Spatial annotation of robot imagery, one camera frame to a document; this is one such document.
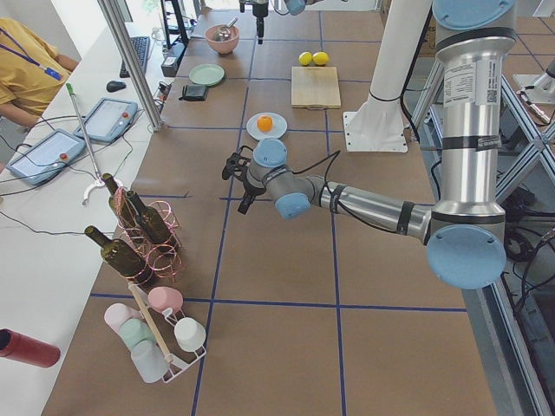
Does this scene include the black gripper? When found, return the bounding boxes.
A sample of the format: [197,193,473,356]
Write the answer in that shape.
[238,166,266,214]
[252,0,268,44]

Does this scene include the orange mandarin fruit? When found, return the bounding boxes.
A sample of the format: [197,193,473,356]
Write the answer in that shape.
[257,114,273,133]

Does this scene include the light blue plate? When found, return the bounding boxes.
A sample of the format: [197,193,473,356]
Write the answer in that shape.
[246,112,287,140]

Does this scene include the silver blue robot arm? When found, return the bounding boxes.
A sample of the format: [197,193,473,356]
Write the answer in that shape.
[222,1,516,289]
[250,0,318,44]

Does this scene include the light green plate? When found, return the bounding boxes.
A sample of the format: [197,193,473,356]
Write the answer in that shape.
[189,64,225,87]

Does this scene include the metal scoop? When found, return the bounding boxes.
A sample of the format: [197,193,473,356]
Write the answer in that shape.
[212,16,238,42]

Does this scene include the pink bowl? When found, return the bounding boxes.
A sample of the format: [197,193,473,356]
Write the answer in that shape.
[205,24,239,55]

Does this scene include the yellow lemon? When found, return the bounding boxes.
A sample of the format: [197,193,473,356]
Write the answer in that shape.
[298,51,313,67]
[312,51,330,66]

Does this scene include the bamboo cutting board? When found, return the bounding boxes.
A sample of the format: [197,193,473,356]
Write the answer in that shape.
[291,67,342,109]

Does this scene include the folded dark grey cloth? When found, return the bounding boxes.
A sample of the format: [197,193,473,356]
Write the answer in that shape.
[179,84,208,101]

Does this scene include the black keyboard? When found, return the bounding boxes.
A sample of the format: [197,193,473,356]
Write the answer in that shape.
[119,36,152,80]

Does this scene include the dark green wine bottle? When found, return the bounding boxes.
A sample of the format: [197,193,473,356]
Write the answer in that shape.
[84,225,157,287]

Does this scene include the white cup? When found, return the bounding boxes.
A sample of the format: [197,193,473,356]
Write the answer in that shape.
[174,317,206,352]

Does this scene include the metal reacher stick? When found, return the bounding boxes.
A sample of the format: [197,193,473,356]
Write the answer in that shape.
[65,82,105,206]

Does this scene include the white cup rack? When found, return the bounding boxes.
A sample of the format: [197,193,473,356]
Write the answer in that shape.
[128,284,206,383]

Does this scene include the blue teach pendant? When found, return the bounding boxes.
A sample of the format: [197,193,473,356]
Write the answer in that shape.
[83,97,138,144]
[7,129,85,185]

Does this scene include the black computer mouse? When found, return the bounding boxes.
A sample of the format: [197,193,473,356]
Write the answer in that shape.
[106,81,127,93]

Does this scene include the mint green cup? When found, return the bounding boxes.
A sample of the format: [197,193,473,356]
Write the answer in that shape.
[118,318,156,351]

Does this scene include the pale pink cup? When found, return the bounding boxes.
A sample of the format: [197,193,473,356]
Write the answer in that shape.
[104,302,142,335]

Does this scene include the light grey cup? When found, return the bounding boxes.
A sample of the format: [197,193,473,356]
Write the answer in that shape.
[130,340,169,383]

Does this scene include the person in yellow shirt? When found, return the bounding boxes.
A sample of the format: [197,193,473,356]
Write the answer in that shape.
[1,17,79,128]

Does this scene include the red thermos bottle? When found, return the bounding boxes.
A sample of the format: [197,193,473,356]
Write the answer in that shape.
[1,328,61,368]

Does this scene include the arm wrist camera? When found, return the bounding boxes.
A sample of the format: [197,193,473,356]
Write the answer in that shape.
[239,0,251,13]

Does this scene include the copper wire bottle rack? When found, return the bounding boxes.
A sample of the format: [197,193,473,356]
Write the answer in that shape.
[118,198,182,283]

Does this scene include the aluminium frame post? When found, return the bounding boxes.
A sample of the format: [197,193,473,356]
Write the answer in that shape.
[97,0,162,132]

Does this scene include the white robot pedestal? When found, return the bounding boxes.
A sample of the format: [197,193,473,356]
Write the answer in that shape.
[343,0,433,153]

